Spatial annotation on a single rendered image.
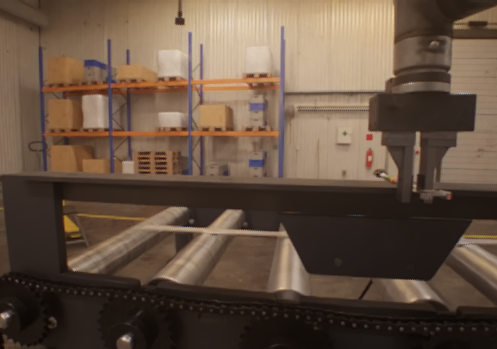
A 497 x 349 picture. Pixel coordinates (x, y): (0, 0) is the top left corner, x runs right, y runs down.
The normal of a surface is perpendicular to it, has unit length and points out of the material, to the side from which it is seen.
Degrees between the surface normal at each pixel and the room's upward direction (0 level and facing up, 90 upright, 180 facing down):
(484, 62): 90
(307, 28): 90
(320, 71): 90
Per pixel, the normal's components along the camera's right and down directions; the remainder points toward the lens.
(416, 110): -0.17, 0.11
